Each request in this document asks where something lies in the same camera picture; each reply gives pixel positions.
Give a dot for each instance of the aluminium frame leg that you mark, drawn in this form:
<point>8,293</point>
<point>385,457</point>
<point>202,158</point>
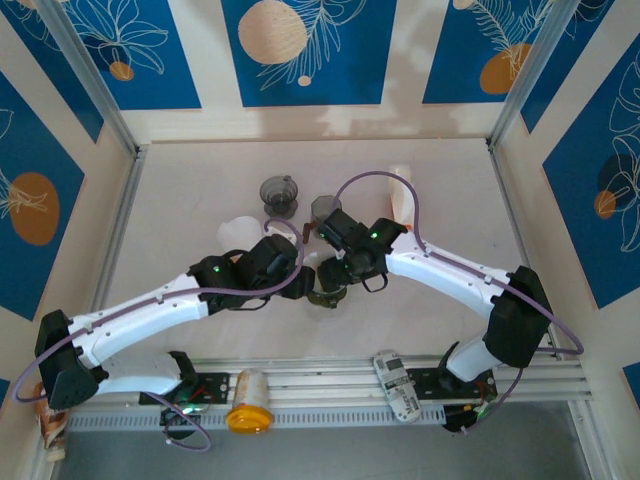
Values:
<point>592,440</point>
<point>42,472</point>

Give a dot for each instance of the white orange filter bag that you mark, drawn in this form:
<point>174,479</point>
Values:
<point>400,200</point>

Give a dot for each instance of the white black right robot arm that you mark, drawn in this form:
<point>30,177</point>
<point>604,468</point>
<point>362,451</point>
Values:
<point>450,270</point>

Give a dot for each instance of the smoky grey plastic dripper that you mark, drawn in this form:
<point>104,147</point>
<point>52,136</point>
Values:
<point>279,192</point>

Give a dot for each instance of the brown coffee pouch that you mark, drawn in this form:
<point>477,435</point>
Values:
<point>52,435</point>

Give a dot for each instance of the aluminium frame post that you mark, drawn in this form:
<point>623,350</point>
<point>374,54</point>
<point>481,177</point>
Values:
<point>530,65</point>
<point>90,75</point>

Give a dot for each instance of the black controller board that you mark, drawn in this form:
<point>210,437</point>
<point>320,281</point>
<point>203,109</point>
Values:
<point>455,417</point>
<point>175,415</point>

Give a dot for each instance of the horizontal aluminium frame beam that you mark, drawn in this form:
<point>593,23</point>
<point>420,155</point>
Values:
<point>310,372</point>

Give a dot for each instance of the aluminium table side rail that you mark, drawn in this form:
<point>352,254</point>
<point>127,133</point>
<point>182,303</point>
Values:
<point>131,185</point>
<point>496,162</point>

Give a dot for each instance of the olive green plastic dripper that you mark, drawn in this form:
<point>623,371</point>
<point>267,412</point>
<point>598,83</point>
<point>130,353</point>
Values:
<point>320,299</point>

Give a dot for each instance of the jar with orange lid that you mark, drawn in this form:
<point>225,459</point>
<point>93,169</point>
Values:
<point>250,395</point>

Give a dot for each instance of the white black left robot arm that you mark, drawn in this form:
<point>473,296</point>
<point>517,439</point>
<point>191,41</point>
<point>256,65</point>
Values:
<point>140,315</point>

